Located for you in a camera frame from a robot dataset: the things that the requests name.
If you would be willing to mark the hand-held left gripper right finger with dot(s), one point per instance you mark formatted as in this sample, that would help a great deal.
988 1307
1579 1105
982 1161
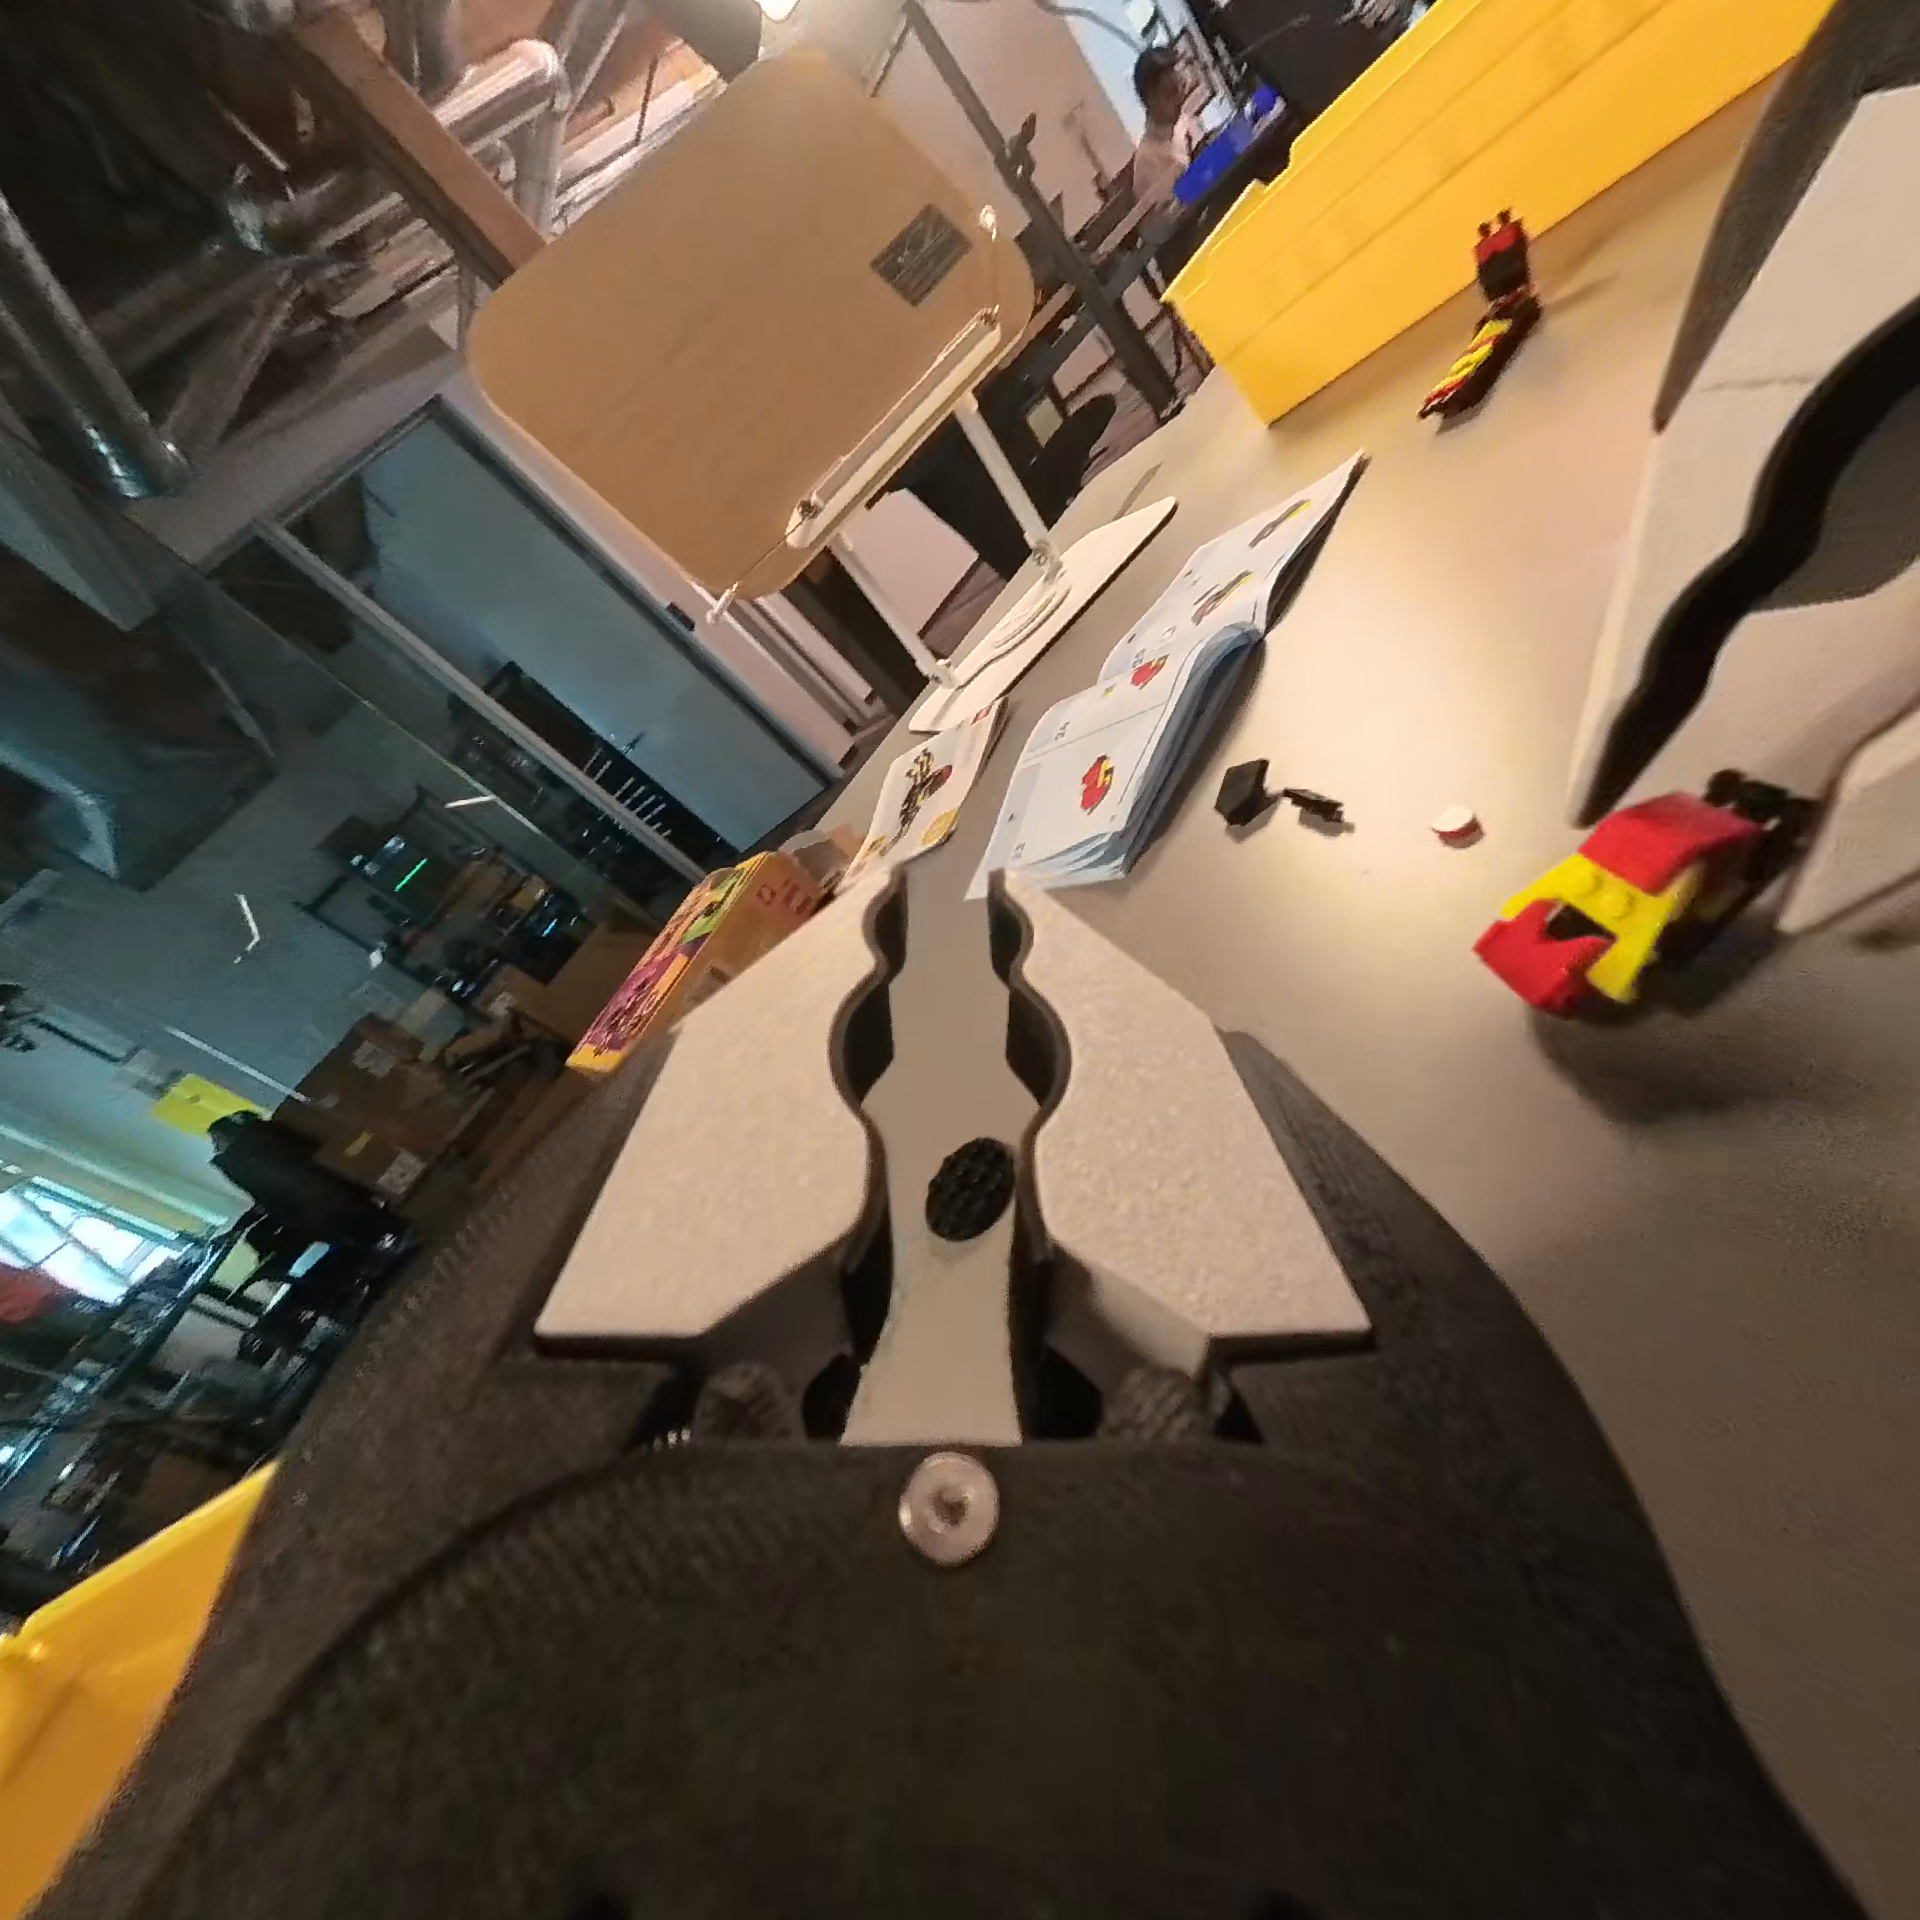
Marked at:
1188 1185

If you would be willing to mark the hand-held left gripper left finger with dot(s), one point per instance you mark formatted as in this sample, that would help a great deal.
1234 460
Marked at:
721 1185

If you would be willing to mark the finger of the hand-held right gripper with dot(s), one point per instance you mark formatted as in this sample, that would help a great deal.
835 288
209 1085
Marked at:
1868 841
1772 302

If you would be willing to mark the red yellow lego body assembly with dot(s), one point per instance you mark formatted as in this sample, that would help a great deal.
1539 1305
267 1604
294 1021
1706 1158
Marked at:
1622 898

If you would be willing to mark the long red yellow lego assembly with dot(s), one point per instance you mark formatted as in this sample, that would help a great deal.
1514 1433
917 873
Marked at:
1500 268

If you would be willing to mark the lego instruction booklet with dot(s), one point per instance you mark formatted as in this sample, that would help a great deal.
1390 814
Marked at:
1080 795
917 795

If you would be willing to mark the round black lego piece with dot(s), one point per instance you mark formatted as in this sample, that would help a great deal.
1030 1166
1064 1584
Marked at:
969 1185

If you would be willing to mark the colourful cardboard lego box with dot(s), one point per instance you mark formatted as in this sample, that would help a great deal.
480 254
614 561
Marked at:
661 975

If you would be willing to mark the black wedge lego piece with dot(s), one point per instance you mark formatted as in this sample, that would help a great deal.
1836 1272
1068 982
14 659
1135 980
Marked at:
1242 791

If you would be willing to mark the small round red lego piece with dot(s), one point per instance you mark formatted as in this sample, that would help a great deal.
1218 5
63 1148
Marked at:
1452 819

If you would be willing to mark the closed lego instruction booklet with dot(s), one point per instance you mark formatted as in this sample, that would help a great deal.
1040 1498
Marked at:
917 795

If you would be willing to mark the pile of cardboard boxes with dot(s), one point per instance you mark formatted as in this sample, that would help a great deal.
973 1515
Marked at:
390 1078

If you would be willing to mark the silver ventilation ducts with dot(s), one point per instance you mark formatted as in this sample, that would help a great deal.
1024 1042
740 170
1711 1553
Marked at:
88 377

